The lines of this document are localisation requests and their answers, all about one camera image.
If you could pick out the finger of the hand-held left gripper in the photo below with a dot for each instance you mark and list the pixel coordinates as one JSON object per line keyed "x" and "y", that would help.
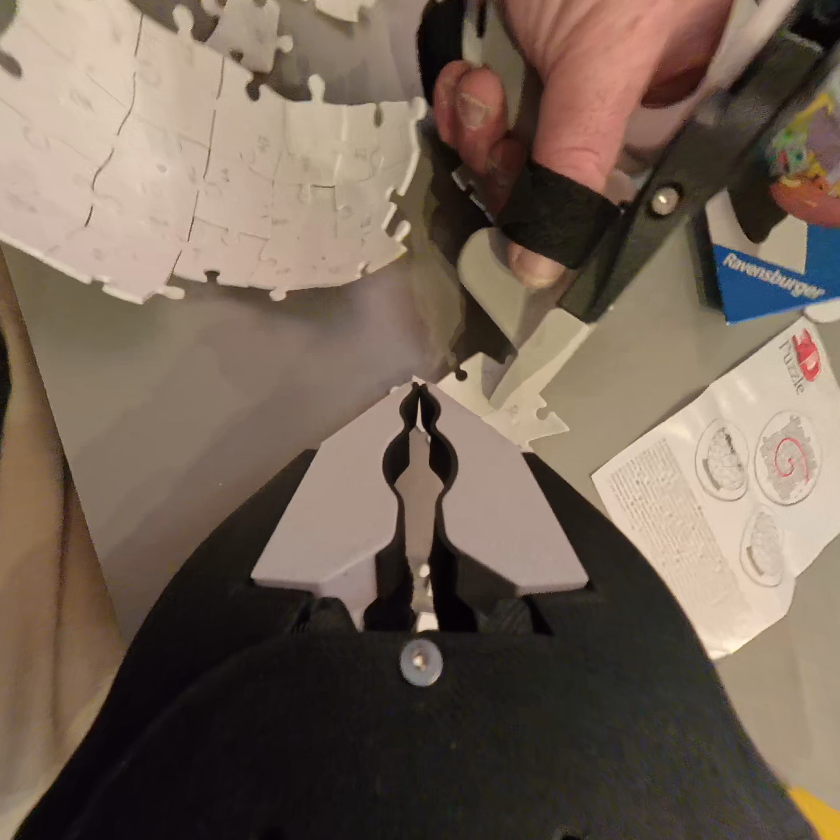
{"x": 489, "y": 275}
{"x": 544, "y": 348}

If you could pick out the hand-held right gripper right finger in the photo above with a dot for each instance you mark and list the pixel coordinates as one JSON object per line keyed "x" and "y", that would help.
{"x": 505, "y": 518}

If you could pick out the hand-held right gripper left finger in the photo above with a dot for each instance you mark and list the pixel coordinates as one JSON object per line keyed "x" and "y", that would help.
{"x": 334, "y": 518}

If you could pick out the white puzzle piece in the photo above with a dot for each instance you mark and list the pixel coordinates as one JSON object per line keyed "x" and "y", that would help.
{"x": 525, "y": 420}
{"x": 253, "y": 33}

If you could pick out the blue puzzle box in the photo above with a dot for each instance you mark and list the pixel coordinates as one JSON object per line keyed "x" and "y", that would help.
{"x": 761, "y": 282}

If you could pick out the assembled white puzzle section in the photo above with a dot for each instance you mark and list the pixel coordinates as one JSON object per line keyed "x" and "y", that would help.
{"x": 164, "y": 164}

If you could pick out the person's left hand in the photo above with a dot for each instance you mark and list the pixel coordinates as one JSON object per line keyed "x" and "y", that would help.
{"x": 577, "y": 79}

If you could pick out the white instruction sheet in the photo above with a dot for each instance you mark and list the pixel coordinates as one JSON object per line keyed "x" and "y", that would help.
{"x": 669, "y": 512}

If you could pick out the beige trousers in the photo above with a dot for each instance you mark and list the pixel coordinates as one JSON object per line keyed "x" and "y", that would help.
{"x": 46, "y": 558}

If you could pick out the yellow plastic bin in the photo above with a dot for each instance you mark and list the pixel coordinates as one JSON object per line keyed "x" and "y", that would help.
{"x": 820, "y": 820}

